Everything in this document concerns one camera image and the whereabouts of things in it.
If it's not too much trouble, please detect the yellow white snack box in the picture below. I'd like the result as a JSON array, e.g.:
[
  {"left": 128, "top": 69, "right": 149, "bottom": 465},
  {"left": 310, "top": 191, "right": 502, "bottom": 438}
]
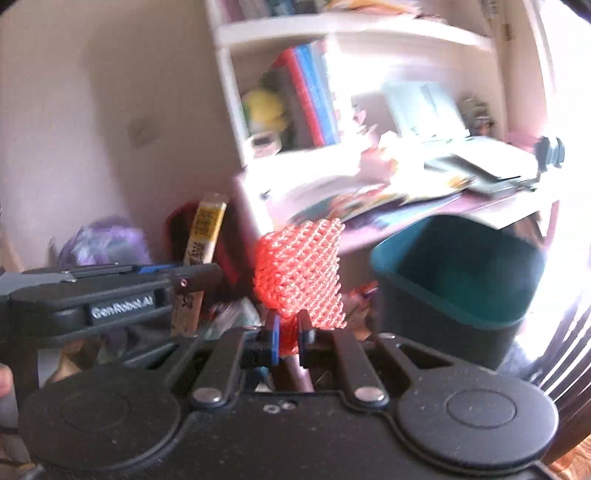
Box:
[{"left": 171, "top": 193, "right": 228, "bottom": 335}]

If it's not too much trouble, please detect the yellow plush toy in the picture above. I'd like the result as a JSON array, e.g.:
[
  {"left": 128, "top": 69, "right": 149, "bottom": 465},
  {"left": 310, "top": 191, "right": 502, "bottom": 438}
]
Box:
[{"left": 242, "top": 71, "right": 290, "bottom": 138}]

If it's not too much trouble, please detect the wooden chair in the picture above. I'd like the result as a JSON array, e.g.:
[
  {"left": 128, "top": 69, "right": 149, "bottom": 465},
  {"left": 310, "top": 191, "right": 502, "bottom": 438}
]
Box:
[{"left": 530, "top": 304, "right": 591, "bottom": 465}]

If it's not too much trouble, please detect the teal trash bin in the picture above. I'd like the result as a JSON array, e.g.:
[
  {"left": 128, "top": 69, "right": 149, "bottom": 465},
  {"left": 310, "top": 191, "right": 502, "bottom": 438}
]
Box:
[{"left": 370, "top": 215, "right": 545, "bottom": 369}]

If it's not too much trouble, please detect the person's left hand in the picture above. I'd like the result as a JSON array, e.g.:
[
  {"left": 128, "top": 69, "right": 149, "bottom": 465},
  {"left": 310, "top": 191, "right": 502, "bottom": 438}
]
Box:
[{"left": 0, "top": 364, "right": 14, "bottom": 399}]

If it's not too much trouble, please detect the red plastic bag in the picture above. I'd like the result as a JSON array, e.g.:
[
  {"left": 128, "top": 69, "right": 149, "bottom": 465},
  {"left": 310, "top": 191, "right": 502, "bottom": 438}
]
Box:
[{"left": 164, "top": 201, "right": 256, "bottom": 303}]

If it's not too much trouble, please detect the upright books red blue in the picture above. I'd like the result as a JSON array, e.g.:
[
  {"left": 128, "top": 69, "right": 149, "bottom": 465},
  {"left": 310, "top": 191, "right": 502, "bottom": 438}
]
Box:
[{"left": 269, "top": 39, "right": 342, "bottom": 150}]

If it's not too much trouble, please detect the white bookshelf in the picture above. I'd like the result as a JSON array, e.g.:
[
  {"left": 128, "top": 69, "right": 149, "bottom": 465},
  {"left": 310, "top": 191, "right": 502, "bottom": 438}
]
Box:
[{"left": 204, "top": 1, "right": 508, "bottom": 165}]

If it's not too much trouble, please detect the purple plastic bag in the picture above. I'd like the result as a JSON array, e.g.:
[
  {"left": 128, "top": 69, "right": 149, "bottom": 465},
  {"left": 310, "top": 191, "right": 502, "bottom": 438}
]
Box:
[{"left": 57, "top": 217, "right": 152, "bottom": 269}]

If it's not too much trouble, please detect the white cluttered desk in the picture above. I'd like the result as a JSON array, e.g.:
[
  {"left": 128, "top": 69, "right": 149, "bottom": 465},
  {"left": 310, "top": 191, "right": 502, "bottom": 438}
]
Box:
[{"left": 233, "top": 144, "right": 564, "bottom": 255}]

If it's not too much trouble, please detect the red foam fruit net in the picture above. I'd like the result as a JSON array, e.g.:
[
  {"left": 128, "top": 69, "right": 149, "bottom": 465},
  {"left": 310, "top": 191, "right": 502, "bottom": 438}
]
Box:
[{"left": 253, "top": 219, "right": 346, "bottom": 356}]

